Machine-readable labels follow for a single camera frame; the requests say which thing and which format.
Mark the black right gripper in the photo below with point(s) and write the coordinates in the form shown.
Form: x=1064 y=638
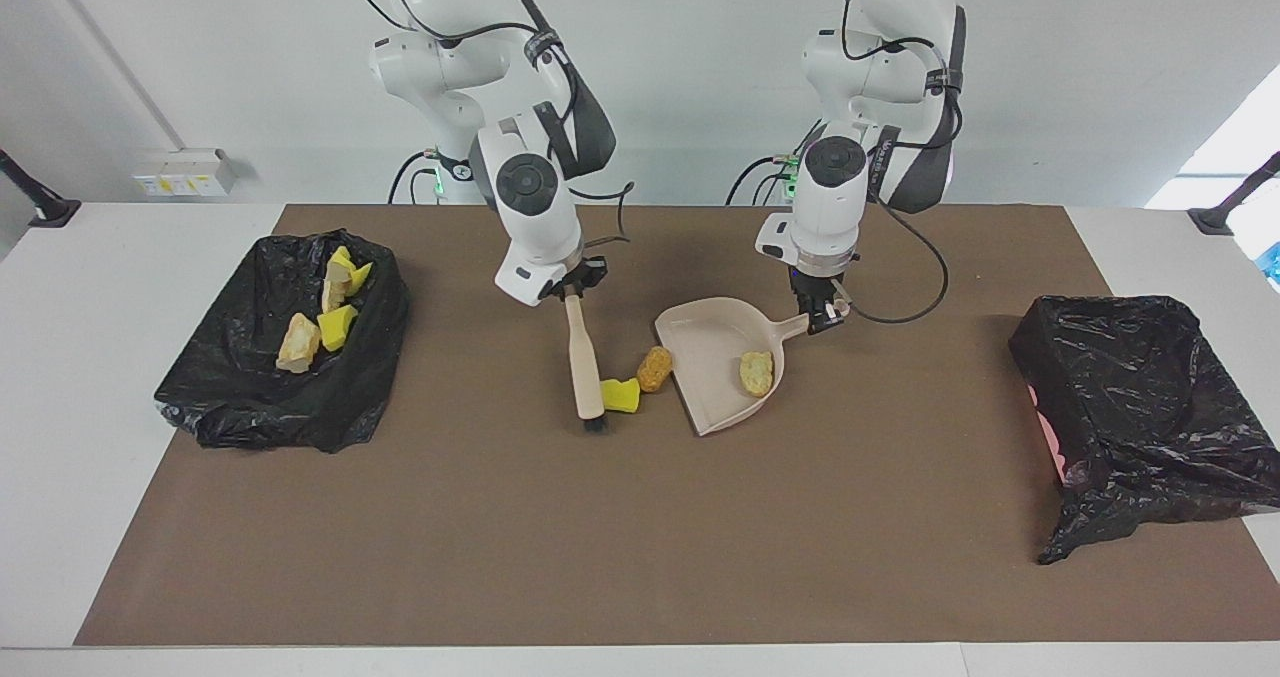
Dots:
x=582 y=277

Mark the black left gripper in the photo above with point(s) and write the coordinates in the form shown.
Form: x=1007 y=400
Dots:
x=820 y=287

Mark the beige hand brush black bristles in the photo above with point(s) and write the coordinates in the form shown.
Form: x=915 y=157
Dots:
x=582 y=357

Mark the striped croissant bread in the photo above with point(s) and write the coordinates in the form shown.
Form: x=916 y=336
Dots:
x=757 y=374

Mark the brown bread roll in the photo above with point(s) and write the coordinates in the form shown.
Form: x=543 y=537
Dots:
x=655 y=369

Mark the yellow sponge piece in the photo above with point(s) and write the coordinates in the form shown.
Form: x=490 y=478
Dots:
x=622 y=397
x=338 y=329
x=357 y=275

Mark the beige plastic dustpan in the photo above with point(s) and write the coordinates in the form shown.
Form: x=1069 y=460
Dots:
x=710 y=357

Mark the beige foam chunk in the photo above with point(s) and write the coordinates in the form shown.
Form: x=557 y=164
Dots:
x=298 y=345
x=335 y=285

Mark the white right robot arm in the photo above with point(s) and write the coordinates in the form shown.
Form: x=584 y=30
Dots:
x=530 y=227

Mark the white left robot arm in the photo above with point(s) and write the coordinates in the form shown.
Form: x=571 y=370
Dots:
x=835 y=207

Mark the pink plastic bin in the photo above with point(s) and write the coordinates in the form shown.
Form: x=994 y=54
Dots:
x=1047 y=427

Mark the black bag lining pink bin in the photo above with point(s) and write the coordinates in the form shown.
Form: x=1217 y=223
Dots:
x=1150 y=407

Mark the brown table mat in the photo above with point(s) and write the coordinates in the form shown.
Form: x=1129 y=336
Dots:
x=600 y=557

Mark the right black garbage bag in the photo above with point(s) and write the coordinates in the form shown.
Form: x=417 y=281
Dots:
x=250 y=407

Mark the black clamp stand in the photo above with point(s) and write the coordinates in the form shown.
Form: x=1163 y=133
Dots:
x=1215 y=219
x=45 y=207

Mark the blue object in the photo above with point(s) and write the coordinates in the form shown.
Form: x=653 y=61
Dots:
x=1273 y=262

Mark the white wall socket box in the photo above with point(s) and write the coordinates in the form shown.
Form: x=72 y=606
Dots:
x=185 y=172

